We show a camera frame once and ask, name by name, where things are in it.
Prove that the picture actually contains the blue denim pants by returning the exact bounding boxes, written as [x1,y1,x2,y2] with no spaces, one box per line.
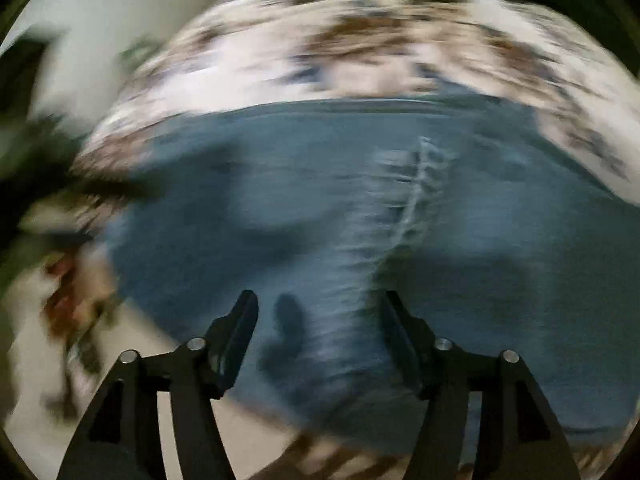
[102,91,636,463]

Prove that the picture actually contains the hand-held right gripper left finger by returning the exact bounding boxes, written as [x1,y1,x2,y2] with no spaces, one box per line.
[56,289,260,480]

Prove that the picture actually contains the floral printed blanket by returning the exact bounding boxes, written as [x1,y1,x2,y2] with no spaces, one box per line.
[0,0,640,480]

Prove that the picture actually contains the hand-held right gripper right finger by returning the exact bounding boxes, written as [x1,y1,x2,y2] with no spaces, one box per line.
[381,290,582,480]

